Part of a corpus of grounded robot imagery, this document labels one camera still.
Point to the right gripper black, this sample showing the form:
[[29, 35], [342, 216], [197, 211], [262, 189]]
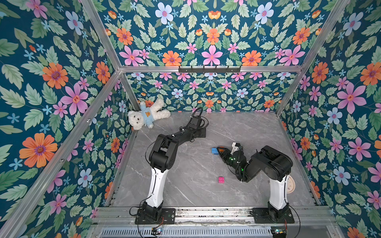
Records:
[[230, 156]]

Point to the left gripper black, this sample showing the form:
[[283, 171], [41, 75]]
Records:
[[203, 133]]

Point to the light blue long lego brick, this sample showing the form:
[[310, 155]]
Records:
[[214, 151]]

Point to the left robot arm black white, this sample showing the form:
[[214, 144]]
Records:
[[162, 157]]

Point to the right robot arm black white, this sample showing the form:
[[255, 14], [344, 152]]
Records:
[[273, 163]]

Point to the white teddy bear blue shirt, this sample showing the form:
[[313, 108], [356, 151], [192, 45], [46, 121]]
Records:
[[146, 116]]

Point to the beige round clock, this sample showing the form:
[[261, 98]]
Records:
[[290, 185]]

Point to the white ventilation grille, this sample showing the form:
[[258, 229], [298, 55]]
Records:
[[187, 232]]

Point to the black hook rail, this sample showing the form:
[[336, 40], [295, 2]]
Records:
[[208, 69]]

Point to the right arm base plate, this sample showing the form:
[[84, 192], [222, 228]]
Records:
[[262, 215]]

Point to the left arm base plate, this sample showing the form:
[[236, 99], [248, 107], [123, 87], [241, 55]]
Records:
[[166, 215]]

